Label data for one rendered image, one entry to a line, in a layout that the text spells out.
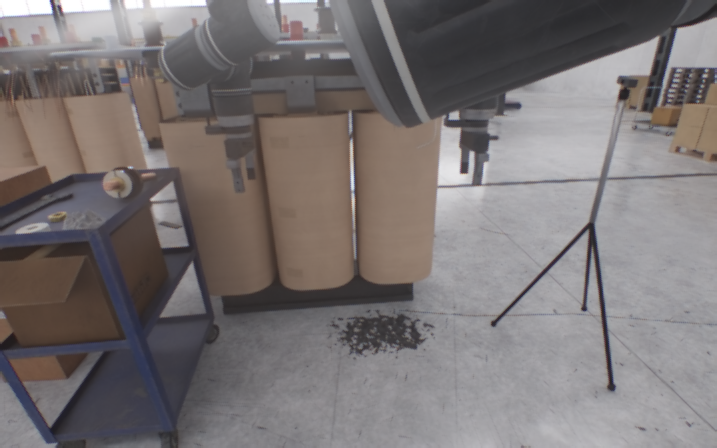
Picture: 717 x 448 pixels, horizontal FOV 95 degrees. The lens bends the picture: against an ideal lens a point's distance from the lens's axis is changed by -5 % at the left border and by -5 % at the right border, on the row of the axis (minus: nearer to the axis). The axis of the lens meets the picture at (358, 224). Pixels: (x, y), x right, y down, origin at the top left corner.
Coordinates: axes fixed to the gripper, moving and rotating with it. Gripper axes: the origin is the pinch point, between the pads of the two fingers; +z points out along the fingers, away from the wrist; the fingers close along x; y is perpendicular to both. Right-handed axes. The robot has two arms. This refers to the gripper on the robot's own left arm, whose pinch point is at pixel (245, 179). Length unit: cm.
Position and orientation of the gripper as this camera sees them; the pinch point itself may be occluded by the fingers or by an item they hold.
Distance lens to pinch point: 114.2
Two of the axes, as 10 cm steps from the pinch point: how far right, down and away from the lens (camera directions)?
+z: 0.3, 9.1, 4.1
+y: 10.0, -0.3, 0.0
